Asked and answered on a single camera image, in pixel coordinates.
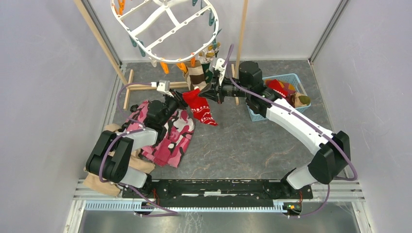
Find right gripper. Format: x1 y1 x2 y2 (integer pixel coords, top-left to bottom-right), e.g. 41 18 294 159
198 73 250 105

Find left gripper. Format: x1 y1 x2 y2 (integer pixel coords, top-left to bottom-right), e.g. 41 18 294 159
160 88 195 126

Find red white patterned sock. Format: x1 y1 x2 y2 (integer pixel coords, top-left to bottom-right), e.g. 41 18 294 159
183 88 218 126

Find tan brown striped sock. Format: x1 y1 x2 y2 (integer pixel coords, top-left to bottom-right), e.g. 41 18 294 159
184 61 206 91

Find orange clothespin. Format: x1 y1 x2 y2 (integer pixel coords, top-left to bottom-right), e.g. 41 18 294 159
190 56 196 67
176 63 188 74
159 62 170 74

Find teal clothespin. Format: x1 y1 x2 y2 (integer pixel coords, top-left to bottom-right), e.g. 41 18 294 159
137 41 146 57
129 36 137 48

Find white clip hanger frame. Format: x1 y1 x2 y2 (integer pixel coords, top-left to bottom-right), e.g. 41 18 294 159
110 0 222 64

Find green sock with yellow cuff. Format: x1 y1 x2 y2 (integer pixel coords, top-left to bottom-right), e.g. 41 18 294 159
202 52 215 83

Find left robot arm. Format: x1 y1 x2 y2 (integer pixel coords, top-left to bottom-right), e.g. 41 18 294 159
85 90 194 198

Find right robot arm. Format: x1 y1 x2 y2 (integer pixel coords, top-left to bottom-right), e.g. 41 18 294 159
200 59 350 198

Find wooden hanger stand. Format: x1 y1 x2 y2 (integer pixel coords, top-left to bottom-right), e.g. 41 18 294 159
74 0 248 108

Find brown tan socks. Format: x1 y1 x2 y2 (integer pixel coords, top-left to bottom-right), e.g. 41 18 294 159
280 81 311 108

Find pink camouflage cloth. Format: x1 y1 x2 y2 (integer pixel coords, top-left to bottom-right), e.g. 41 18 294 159
121 100 195 168

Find beige cloth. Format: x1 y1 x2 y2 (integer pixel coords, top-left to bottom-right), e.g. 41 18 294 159
84 123 155 197

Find light blue plastic basket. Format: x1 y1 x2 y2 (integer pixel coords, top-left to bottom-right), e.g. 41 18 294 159
247 73 311 123

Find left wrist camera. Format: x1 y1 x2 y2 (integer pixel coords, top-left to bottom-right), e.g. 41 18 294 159
156 80 173 97

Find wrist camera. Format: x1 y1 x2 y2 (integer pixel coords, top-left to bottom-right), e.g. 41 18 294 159
213 58 227 86
156 80 173 97

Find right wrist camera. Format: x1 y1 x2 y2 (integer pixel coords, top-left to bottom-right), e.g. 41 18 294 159
213 58 227 86

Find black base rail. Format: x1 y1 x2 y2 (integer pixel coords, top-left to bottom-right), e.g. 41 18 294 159
138 179 313 208

